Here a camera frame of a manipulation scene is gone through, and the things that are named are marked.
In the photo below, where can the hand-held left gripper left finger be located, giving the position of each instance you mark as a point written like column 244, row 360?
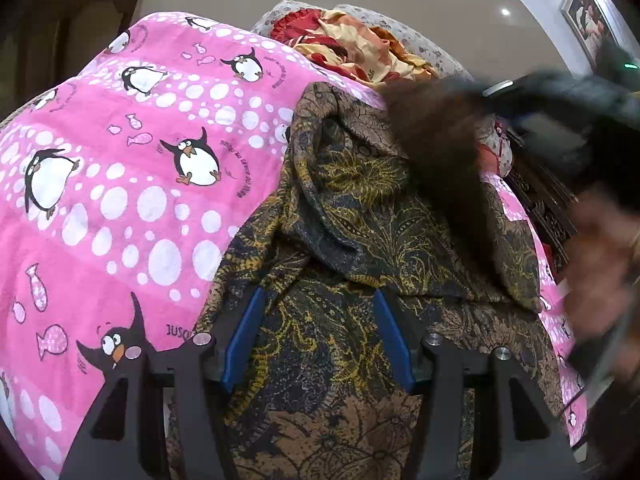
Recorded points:
column 245, row 340

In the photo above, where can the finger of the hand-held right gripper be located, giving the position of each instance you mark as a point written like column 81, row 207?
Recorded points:
column 515, row 95

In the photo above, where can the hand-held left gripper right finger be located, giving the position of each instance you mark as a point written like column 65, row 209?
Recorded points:
column 395, row 340

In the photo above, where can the brown floral patterned garment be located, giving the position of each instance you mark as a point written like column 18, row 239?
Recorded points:
column 350, row 210

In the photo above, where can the person's right hand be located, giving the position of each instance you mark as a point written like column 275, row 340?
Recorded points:
column 600, row 260

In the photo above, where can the white floral pillow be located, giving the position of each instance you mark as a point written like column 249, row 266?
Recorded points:
column 417, row 35

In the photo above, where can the dark carved wooden headboard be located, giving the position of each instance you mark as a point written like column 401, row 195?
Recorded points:
column 545, row 210

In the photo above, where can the pink penguin print blanket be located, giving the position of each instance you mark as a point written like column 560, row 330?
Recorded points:
column 125, row 240

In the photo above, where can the red and yellow floral cloth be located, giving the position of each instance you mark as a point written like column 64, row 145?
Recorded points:
column 350, row 40

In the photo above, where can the dark wooden cabinet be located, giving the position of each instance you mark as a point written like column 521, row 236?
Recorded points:
column 55, row 35

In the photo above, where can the large framed wall picture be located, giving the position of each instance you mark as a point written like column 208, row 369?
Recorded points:
column 590, row 15

